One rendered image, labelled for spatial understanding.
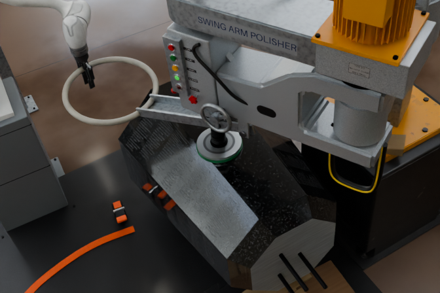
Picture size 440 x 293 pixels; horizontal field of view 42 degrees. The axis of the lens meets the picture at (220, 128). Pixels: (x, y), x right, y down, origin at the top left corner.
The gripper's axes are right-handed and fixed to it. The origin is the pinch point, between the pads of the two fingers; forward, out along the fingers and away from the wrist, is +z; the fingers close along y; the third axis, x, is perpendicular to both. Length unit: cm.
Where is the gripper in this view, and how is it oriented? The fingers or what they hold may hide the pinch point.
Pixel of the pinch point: (88, 80)
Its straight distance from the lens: 319.7
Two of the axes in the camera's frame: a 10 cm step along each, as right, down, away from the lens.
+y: 6.9, 5.2, -5.1
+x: 7.3, -5.3, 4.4
